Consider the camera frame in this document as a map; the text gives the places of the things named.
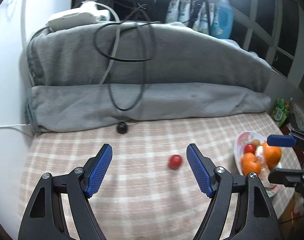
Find peeled pomelo segment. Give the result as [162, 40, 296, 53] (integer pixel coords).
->
[255, 145, 266, 167]

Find brown kiwi fruit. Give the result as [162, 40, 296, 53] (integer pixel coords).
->
[251, 139, 261, 147]

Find white cable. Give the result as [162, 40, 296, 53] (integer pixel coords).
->
[0, 0, 122, 131]

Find floral white plate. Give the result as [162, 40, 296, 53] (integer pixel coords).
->
[234, 131, 282, 197]

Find mandarin orange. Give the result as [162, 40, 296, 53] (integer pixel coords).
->
[241, 152, 261, 176]

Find red cherry tomato on cloth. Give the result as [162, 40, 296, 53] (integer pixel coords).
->
[168, 154, 183, 170]

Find large orange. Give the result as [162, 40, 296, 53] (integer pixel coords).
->
[262, 142, 282, 170]

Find black cable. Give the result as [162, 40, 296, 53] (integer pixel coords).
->
[93, 3, 158, 112]

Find white power strip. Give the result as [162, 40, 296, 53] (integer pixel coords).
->
[46, 1, 111, 31]

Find dark plum by blanket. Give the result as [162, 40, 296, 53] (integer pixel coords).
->
[117, 121, 128, 134]

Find blue detergent bottle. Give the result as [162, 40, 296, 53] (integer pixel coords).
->
[211, 0, 233, 39]

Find grey folded blanket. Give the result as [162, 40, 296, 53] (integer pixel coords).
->
[25, 22, 272, 132]

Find patterned refill pouches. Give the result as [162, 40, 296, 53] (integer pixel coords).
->
[165, 0, 214, 35]

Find black tripod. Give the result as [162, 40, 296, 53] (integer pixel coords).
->
[187, 0, 211, 35]

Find green drink bottle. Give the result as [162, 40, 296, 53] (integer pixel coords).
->
[271, 99, 285, 127]

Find red cherry tomato in plate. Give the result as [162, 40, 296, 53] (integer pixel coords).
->
[244, 144, 257, 154]

